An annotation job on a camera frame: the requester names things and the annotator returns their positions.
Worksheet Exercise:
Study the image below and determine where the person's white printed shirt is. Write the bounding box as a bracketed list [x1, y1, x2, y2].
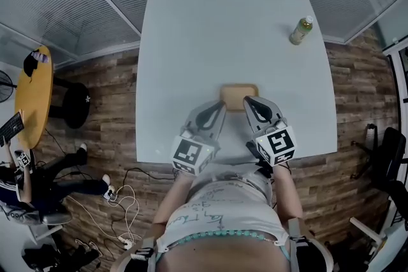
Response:
[155, 168, 291, 265]

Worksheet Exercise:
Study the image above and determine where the black keyboard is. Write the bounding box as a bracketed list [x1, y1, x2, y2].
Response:
[0, 111, 26, 148]

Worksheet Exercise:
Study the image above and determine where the tan shallow tray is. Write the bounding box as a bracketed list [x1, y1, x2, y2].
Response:
[219, 83, 259, 110]

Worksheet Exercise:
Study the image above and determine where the round yellow table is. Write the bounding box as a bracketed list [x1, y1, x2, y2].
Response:
[15, 45, 55, 151]

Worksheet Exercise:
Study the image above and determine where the black pouch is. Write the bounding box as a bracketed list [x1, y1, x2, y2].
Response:
[23, 52, 41, 78]

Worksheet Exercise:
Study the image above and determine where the black round stool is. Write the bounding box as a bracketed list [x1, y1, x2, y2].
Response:
[50, 77, 91, 130]

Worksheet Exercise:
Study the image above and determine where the black floor fan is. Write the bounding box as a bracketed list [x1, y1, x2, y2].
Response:
[0, 69, 18, 104]

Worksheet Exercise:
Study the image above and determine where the yellow box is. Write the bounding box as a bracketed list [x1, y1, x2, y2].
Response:
[221, 104, 256, 113]

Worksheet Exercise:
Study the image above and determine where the white chair frame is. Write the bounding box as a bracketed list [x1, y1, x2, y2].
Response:
[349, 215, 408, 269]

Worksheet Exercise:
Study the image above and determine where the black cable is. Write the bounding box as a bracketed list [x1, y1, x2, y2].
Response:
[110, 166, 179, 262]

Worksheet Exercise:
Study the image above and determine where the white cable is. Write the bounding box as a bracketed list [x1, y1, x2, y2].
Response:
[66, 184, 142, 247]

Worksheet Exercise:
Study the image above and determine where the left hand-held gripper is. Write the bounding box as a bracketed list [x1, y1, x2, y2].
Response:
[171, 100, 228, 176]

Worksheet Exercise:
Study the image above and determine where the black bag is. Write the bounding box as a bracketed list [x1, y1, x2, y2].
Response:
[21, 238, 100, 272]

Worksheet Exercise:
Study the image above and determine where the black office chair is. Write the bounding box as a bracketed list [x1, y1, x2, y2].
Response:
[350, 123, 408, 203]

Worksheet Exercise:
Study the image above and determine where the grey harness strap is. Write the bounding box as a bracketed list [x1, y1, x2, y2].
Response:
[135, 238, 157, 272]
[288, 217, 309, 272]

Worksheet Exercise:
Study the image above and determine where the purple label bottle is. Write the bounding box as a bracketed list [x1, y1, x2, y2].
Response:
[31, 52, 52, 64]

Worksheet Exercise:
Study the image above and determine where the grey office chair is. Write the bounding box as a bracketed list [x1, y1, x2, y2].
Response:
[31, 211, 73, 227]

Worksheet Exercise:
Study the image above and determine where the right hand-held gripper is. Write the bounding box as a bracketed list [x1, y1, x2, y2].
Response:
[244, 96, 298, 167]

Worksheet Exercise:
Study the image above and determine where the green tea bottle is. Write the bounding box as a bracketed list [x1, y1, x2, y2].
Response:
[289, 15, 315, 46]

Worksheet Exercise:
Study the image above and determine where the person's right forearm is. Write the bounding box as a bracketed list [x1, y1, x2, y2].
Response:
[272, 164, 304, 224]

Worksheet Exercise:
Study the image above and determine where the person's left forearm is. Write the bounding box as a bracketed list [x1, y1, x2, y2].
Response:
[152, 172, 196, 234]

